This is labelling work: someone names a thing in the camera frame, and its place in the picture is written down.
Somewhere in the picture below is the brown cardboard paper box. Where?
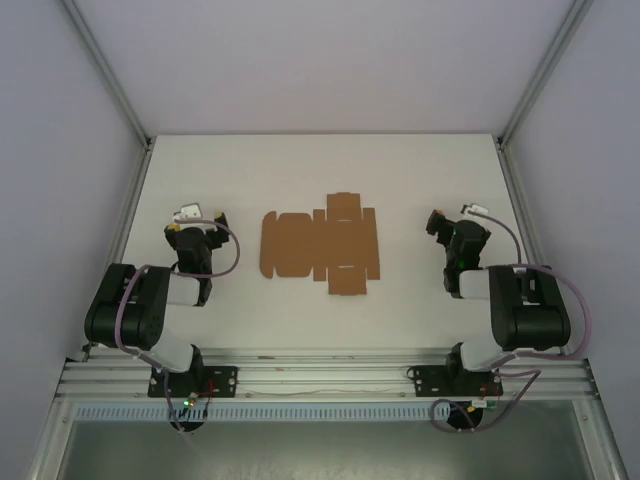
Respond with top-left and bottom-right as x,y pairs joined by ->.
259,192 -> 381,297

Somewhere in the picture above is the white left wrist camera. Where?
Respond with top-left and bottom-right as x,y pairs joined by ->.
172,201 -> 204,225

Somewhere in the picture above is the aluminium table side rail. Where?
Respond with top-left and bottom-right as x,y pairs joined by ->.
79,142 -> 154,362
495,140 -> 556,274

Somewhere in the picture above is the aluminium frame post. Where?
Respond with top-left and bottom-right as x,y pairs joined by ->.
60,0 -> 154,150
496,0 -> 595,147

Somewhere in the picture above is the black round cable grommet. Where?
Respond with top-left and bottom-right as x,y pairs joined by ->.
446,402 -> 484,432
169,408 -> 207,434

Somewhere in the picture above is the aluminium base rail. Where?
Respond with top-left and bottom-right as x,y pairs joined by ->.
54,348 -> 600,401

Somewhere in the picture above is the grey slotted cable duct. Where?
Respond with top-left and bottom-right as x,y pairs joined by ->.
73,404 -> 557,422

